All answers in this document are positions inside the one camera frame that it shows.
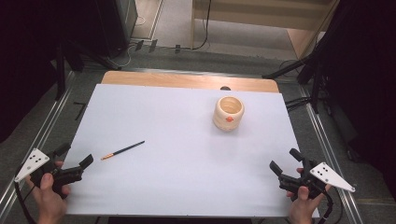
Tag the dark floor plug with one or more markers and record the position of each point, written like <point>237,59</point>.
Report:
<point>138,45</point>

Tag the black stand legs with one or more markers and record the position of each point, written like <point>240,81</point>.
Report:
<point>60,71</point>
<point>314,74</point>

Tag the light wooden shelf unit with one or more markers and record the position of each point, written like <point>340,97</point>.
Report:
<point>249,18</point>

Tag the wooden pen holder cup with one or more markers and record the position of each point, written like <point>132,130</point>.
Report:
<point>228,119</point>

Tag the dark pencil with orange end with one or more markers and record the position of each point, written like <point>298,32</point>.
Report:
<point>124,150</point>

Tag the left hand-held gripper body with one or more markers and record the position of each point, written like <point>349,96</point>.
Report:
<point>32,161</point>

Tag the person's right hand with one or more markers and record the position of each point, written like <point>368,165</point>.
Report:
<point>303,208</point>

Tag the white table board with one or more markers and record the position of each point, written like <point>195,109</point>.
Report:
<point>186,174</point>

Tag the person's left hand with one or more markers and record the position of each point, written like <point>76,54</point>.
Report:
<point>48,205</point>

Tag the black curtain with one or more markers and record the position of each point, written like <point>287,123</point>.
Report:
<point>28,46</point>
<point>364,77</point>

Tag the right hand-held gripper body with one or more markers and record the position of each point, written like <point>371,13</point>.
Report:
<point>330,177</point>

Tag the metal floor rail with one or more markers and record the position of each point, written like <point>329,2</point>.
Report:
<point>40,137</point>
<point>327,149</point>

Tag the grey cabinet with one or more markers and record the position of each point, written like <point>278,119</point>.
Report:
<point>127,18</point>

